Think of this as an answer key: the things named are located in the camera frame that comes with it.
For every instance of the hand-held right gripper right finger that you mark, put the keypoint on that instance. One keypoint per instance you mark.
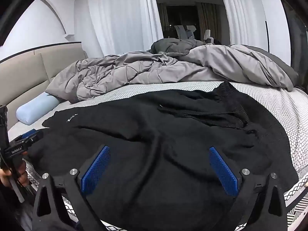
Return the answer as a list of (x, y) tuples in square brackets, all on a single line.
[(223, 170)]

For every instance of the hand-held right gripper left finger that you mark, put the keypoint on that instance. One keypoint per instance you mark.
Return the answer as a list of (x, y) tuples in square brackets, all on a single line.
[(96, 168)]

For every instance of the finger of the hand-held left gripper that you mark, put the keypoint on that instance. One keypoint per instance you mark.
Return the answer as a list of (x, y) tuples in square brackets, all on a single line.
[(31, 140), (29, 132)]

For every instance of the black pants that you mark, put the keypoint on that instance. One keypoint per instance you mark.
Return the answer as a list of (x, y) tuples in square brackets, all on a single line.
[(156, 137)]

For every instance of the person's left hand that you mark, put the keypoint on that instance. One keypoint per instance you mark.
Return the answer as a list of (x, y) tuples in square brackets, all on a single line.
[(21, 173)]

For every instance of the light blue pillow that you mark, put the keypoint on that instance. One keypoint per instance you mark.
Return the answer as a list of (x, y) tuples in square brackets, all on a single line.
[(36, 110)]

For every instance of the beige padded headboard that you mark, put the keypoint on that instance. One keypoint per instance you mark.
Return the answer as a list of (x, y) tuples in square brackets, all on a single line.
[(21, 77)]

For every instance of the honeycomb patterned mattress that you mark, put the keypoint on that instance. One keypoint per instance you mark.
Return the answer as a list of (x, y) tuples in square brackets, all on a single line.
[(276, 105)]

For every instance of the black white patterned rug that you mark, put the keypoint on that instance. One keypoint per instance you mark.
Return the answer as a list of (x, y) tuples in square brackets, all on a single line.
[(297, 216)]

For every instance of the grey duvet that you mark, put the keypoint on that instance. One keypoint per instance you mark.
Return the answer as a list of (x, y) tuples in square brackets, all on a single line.
[(144, 69)]

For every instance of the white chair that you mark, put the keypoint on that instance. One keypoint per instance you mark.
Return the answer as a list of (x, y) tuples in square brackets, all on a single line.
[(208, 37)]

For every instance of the grey chair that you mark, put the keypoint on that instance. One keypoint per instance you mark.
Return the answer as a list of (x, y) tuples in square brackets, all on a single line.
[(191, 30), (179, 31)]

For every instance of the white curtain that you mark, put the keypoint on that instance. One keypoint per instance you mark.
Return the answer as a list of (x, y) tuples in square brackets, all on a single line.
[(120, 16), (240, 12)]

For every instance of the brown curtain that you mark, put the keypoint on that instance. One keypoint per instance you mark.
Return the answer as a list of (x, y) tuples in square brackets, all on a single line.
[(162, 16), (208, 21)]

